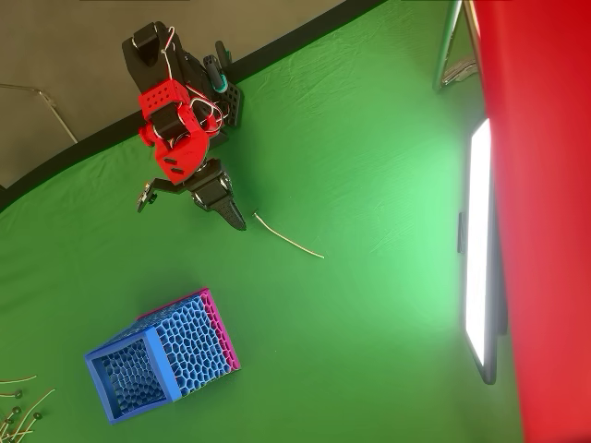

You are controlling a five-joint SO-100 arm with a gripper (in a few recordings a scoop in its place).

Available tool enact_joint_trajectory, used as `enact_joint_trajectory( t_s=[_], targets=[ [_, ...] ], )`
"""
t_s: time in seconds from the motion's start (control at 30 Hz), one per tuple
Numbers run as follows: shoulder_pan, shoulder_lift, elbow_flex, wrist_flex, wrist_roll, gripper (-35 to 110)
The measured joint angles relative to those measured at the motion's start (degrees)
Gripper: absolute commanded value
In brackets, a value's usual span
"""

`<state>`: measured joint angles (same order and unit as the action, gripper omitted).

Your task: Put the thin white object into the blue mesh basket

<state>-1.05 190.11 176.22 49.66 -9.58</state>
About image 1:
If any thin white stick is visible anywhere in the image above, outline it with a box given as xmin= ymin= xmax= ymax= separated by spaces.
xmin=252 ymin=211 xmax=326 ymax=260

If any blue and pink lattice box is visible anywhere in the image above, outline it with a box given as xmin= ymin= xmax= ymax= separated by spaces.
xmin=83 ymin=287 xmax=242 ymax=426

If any green cloth with black border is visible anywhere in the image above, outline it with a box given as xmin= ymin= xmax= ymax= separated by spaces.
xmin=0 ymin=0 xmax=525 ymax=443

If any thin grey metal rod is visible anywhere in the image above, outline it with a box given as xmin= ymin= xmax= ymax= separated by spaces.
xmin=0 ymin=83 xmax=79 ymax=146

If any bright rectangular light panel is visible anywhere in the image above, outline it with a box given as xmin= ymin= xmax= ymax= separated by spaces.
xmin=456 ymin=117 xmax=509 ymax=387

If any chrome metal stand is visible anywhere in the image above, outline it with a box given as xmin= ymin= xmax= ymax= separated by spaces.
xmin=432 ymin=0 xmax=482 ymax=94

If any pile of white sticks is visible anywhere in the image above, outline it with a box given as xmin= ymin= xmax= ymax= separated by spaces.
xmin=0 ymin=412 xmax=43 ymax=439

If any large red blurred object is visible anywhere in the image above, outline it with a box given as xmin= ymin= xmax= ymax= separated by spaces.
xmin=469 ymin=0 xmax=591 ymax=443

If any small camera on black bracket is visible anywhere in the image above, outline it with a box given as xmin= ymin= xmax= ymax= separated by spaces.
xmin=136 ymin=176 xmax=187 ymax=214

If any red white servo cable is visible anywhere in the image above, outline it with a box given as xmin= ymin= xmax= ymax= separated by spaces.
xmin=187 ymin=95 xmax=226 ymax=136

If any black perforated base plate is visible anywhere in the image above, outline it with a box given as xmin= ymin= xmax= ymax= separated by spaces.
xmin=216 ymin=82 xmax=244 ymax=131

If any black clamp with teal handle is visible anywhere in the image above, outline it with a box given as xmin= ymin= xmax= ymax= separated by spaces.
xmin=202 ymin=40 xmax=231 ymax=94

